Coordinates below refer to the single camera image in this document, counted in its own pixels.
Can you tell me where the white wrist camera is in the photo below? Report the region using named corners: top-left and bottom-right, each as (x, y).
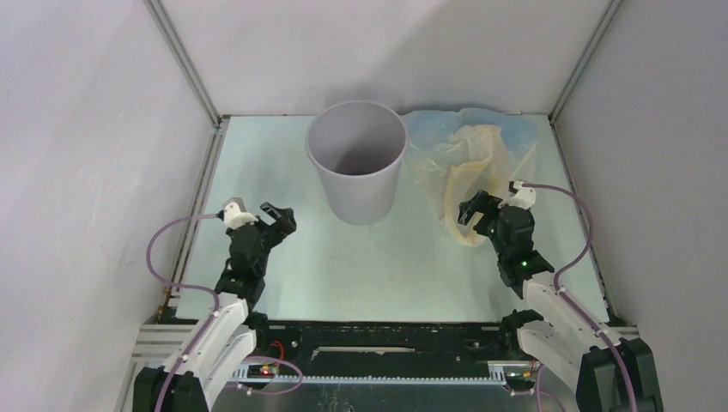
top-left (218, 197), bottom-right (258, 230)
top-left (498, 180), bottom-right (537, 210)

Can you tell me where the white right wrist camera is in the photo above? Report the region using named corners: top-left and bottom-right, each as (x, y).
top-left (498, 180), bottom-right (537, 210)

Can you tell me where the aluminium corner post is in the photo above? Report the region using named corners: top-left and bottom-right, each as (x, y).
top-left (143, 0), bottom-right (221, 127)
top-left (549, 0), bottom-right (628, 125)

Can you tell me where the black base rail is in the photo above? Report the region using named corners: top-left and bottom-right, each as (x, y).
top-left (253, 320), bottom-right (532, 380)

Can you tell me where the yellowish translucent trash bag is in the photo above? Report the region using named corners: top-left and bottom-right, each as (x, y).
top-left (408, 124), bottom-right (537, 247)

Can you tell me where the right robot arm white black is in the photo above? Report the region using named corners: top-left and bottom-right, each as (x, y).
top-left (458, 182), bottom-right (664, 411)

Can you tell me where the blue translucent trash bag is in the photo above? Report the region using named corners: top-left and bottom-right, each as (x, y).
top-left (403, 108), bottom-right (538, 155)

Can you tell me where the grey plastic trash bin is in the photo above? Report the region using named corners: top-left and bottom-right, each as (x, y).
top-left (305, 100), bottom-right (410, 226)

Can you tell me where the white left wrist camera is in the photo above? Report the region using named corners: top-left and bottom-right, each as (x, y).
top-left (218, 197), bottom-right (258, 230)

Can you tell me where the left aluminium corner post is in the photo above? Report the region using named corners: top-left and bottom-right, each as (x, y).
top-left (143, 0), bottom-right (221, 127)

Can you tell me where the aluminium frame front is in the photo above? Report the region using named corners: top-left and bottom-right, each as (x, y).
top-left (115, 324), bottom-right (639, 411)

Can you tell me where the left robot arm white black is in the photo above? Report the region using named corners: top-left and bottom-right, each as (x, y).
top-left (131, 197), bottom-right (297, 411)

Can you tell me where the right aluminium corner post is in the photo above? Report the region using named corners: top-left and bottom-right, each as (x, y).
top-left (549, 0), bottom-right (628, 125)

